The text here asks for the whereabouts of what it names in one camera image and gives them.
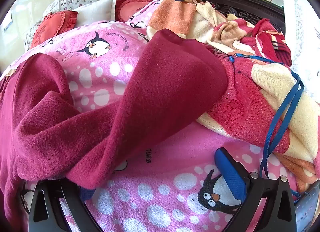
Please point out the white lace cloth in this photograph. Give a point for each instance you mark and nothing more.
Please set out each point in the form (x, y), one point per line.
(303, 22)

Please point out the pink penguin print blanket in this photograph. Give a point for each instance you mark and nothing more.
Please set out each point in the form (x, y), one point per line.
(162, 197)

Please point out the orange cream red blanket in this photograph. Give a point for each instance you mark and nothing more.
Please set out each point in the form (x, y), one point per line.
(250, 102)

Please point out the red heart ruffled cushion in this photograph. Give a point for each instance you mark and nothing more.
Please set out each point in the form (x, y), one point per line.
(132, 7)
(53, 28)

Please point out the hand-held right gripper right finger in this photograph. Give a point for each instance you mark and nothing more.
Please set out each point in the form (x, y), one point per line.
(231, 174)

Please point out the white pillow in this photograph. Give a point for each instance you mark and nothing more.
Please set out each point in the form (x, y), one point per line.
(96, 10)

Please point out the dark carved wooden headboard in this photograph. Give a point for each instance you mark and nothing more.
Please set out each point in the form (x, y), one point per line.
(240, 2)

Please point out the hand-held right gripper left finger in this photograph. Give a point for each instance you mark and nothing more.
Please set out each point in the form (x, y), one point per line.
(72, 205)

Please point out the dark red fleece garment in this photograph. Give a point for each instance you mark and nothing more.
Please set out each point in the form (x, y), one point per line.
(150, 84)

